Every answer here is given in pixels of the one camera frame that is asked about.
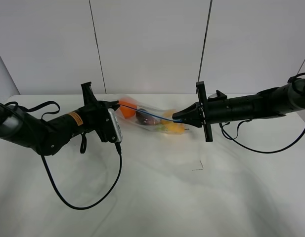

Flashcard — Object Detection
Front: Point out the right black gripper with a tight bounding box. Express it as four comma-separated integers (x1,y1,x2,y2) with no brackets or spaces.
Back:
172,81,224,142

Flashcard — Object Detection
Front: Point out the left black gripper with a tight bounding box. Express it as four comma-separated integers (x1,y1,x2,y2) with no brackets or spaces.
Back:
81,82,119,143

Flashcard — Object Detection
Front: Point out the clear zip bag blue seal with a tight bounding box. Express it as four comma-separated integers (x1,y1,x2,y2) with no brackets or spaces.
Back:
112,95,189,135

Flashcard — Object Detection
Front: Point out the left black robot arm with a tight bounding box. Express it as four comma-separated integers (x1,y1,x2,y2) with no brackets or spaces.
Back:
0,82,122,156

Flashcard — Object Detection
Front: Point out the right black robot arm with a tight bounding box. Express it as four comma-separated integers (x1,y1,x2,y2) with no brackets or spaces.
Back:
172,73,305,142

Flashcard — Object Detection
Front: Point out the orange fruit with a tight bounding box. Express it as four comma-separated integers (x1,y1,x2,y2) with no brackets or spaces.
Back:
119,97,137,119

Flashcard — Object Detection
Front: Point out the yellow lemon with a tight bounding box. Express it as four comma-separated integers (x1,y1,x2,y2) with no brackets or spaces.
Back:
160,110,185,134

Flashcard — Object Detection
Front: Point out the purple eggplant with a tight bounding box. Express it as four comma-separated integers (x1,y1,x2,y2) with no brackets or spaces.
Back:
135,108,159,126

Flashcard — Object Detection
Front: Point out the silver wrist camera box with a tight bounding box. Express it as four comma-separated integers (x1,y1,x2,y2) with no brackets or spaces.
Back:
108,108,123,143

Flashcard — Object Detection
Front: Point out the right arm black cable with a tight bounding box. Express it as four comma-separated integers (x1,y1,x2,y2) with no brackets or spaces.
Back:
220,49,305,154

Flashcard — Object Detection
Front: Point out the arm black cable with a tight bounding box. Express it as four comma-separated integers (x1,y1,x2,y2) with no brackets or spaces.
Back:
5,100,123,211
220,49,305,154

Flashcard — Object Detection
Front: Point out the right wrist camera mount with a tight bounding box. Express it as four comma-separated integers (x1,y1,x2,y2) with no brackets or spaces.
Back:
208,90,227,102

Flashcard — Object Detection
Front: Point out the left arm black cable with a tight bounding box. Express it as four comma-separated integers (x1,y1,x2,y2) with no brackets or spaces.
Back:
5,100,123,211

